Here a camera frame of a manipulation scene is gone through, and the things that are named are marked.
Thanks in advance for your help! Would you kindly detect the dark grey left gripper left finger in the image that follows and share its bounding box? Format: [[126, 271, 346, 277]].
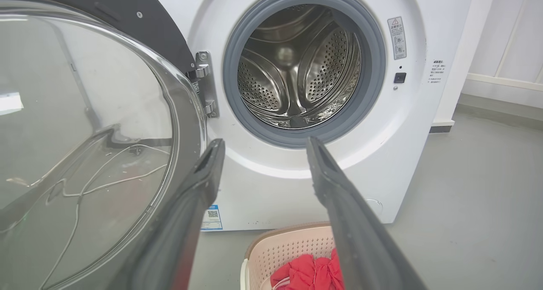
[[122, 138, 226, 290]]

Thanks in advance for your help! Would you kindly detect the white panelled partition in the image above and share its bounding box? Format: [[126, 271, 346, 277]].
[[462, 0, 543, 109]]

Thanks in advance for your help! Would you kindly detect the red garment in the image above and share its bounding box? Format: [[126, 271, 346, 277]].
[[270, 248, 345, 290]]

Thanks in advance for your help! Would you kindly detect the grey warning sticker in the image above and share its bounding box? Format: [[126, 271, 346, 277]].
[[387, 16, 407, 61]]

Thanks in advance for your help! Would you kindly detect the round drain filter cover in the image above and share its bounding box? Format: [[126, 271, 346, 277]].
[[365, 198, 383, 217]]

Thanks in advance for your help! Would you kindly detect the metal door hinge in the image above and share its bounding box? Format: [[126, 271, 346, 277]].
[[186, 51, 220, 119]]

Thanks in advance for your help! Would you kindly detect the stainless steel perforated drum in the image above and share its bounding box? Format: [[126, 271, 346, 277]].
[[237, 3, 362, 130]]

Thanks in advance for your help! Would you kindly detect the round glass washer door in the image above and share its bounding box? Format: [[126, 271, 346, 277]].
[[0, 0, 208, 290]]

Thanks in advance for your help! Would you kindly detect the beige perforated laundry basket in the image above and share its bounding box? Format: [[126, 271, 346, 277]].
[[240, 222, 340, 290]]

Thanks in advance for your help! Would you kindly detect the blue QR code label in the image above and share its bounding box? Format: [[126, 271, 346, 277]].
[[200, 204, 223, 232]]

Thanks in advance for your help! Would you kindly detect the white front-load washing machine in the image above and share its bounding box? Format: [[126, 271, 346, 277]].
[[143, 0, 476, 232]]

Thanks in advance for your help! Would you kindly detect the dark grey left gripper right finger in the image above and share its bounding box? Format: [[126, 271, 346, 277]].
[[306, 136, 427, 290]]

